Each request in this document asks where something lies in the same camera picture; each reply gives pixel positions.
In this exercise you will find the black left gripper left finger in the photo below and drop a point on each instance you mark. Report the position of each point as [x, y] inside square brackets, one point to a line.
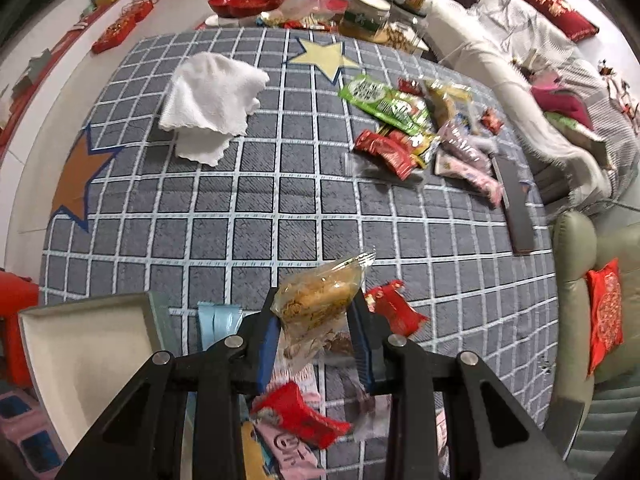
[182, 414]

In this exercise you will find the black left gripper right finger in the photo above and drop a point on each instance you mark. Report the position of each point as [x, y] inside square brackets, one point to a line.
[451, 416]

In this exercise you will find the yellow rice cracker packet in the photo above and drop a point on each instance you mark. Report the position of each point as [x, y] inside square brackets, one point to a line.
[311, 304]

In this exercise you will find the white square tray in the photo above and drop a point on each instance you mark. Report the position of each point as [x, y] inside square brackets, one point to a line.
[81, 353]

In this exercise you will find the light blue snack packet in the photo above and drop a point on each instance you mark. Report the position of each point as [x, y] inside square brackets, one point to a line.
[217, 321]

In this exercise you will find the pink cookie packet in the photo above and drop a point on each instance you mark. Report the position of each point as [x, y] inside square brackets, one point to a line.
[294, 457]

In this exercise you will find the red candy wrapper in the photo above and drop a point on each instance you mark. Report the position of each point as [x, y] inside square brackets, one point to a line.
[286, 409]

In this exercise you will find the red cushion on armchair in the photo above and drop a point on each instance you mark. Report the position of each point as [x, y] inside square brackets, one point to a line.
[606, 312]

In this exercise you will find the red candy packet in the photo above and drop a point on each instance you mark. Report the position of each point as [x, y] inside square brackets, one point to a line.
[387, 300]

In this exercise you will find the green armchair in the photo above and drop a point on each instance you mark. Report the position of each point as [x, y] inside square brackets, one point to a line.
[596, 379]

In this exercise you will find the grey checked table mat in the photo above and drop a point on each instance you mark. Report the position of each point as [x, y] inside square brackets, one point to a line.
[133, 217]

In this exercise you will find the black remote control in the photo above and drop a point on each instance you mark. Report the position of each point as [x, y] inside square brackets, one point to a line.
[520, 225]

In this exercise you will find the pink snack packet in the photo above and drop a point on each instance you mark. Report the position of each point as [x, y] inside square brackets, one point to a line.
[450, 167]

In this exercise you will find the purple snack packet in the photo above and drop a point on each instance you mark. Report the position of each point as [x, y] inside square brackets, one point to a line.
[456, 143]

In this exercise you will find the red snack bar packet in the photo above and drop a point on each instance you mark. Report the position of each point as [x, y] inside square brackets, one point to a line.
[394, 154]

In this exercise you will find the small red candy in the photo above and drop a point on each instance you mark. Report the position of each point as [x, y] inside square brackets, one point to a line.
[491, 121]

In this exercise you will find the white sofa with blankets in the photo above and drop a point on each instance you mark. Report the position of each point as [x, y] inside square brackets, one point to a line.
[582, 151]

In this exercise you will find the yellow snack packet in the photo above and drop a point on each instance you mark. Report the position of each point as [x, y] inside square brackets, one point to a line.
[449, 100]

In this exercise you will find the white cloth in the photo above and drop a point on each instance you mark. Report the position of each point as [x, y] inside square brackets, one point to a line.
[207, 104]

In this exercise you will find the green snack packet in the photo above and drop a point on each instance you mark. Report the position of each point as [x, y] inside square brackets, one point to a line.
[404, 111]

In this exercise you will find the glass jar with lid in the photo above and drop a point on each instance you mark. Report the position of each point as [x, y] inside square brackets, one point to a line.
[365, 20]

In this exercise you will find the red embroidered pillow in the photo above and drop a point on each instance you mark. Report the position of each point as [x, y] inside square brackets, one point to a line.
[567, 19]

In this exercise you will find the red bowl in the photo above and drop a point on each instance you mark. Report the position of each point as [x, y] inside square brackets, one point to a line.
[242, 8]

